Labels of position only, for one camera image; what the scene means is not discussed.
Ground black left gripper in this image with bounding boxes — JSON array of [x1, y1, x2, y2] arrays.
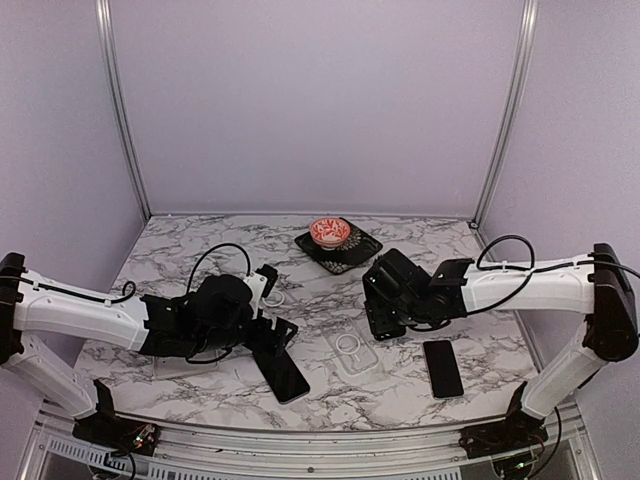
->
[[195, 314, 298, 358]]

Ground black phone silver edge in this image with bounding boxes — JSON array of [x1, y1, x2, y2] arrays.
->
[[252, 348, 310, 404]]

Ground clear case white ring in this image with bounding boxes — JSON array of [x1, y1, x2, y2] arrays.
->
[[322, 327, 380, 378]]

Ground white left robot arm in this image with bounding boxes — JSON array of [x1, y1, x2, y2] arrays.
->
[[1, 253, 310, 445]]

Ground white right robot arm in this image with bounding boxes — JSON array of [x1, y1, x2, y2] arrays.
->
[[363, 243, 639, 448]]

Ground black phone right side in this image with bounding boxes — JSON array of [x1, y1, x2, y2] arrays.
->
[[422, 340, 464, 399]]

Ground translucent grey phone case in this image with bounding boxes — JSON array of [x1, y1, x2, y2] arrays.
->
[[153, 357, 218, 380]]

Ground black patterned square plate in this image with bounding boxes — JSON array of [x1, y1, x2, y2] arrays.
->
[[294, 220, 383, 275]]

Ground red white patterned bowl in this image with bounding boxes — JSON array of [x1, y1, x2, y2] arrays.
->
[[309, 217, 351, 250]]

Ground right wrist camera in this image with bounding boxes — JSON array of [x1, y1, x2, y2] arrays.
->
[[363, 248, 431, 299]]

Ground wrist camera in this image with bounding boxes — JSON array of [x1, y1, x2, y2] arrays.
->
[[363, 248, 431, 299], [243, 264, 279, 310]]

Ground clear case with ring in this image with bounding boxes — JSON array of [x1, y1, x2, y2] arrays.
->
[[261, 287, 304, 313]]

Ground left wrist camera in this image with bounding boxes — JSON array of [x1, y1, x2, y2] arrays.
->
[[243, 264, 279, 310]]

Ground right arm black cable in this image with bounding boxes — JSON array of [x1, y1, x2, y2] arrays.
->
[[464, 235, 640, 316]]

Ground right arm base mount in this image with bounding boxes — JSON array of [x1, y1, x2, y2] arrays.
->
[[458, 382, 549, 459]]

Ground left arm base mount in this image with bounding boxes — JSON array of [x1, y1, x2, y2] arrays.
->
[[72, 380, 160, 457]]

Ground front aluminium frame rail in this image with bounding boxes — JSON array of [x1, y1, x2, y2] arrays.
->
[[17, 402, 602, 479]]

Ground right aluminium corner post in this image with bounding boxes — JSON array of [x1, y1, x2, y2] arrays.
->
[[471, 0, 540, 230]]

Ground aluminium corner post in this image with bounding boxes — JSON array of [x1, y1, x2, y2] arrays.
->
[[471, 0, 540, 230], [95, 0, 152, 223]]

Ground left aluminium corner post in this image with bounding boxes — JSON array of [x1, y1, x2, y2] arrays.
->
[[95, 0, 152, 223]]

